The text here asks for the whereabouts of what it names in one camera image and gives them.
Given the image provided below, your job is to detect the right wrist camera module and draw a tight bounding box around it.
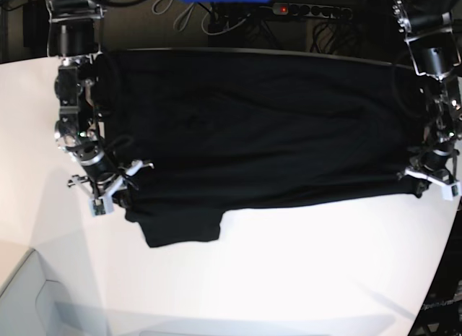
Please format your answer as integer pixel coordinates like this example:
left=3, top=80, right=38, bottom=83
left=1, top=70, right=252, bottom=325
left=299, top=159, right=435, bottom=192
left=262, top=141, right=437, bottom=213
left=89, top=196, right=114, bottom=217

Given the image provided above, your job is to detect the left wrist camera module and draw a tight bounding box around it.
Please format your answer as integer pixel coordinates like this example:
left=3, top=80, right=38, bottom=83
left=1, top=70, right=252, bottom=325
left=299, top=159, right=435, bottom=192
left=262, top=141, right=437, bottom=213
left=441, top=181, right=461, bottom=201

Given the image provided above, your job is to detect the grey plastic bin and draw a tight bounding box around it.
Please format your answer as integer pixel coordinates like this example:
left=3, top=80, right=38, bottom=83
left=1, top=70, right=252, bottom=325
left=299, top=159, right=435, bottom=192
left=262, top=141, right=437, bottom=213
left=1, top=250, right=111, bottom=335

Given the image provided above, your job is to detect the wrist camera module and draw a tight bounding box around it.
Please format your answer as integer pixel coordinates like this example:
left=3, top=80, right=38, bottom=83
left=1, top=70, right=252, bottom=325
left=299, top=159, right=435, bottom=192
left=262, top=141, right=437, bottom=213
left=89, top=196, right=114, bottom=217
left=441, top=181, right=461, bottom=201

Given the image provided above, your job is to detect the white looped floor cable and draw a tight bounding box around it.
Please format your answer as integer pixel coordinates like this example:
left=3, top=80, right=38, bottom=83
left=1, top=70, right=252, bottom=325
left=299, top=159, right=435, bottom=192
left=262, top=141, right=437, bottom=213
left=151, top=0, right=198, bottom=32

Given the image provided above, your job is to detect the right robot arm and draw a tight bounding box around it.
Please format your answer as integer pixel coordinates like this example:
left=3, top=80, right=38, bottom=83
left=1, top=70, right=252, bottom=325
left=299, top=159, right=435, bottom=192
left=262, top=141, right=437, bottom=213
left=45, top=0, right=153, bottom=216

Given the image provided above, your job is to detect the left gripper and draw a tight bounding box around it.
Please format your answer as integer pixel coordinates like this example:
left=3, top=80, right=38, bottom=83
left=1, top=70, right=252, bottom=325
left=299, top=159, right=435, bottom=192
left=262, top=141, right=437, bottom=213
left=396, top=146, right=458, bottom=198

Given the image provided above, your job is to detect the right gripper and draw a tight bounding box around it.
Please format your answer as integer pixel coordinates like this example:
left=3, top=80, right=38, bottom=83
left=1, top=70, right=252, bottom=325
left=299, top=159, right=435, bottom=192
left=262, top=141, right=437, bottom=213
left=67, top=150, right=154, bottom=208

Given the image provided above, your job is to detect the black t-shirt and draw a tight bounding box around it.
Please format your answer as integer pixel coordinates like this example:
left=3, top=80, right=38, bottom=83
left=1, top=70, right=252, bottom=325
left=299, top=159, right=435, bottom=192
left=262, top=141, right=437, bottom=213
left=93, top=51, right=424, bottom=248

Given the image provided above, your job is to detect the black power strip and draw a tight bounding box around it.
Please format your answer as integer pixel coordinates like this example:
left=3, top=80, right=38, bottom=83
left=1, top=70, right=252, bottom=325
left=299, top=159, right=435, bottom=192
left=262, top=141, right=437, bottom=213
left=271, top=3, right=354, bottom=20

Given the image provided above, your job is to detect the black box on floor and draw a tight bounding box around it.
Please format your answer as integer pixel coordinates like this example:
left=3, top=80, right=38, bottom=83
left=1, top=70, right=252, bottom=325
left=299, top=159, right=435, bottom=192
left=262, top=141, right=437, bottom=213
left=22, top=0, right=49, bottom=53

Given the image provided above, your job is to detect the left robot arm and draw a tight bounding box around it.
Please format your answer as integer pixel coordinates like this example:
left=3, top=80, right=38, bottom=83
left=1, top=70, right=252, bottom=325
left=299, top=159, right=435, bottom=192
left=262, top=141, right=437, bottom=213
left=392, top=0, right=461, bottom=200

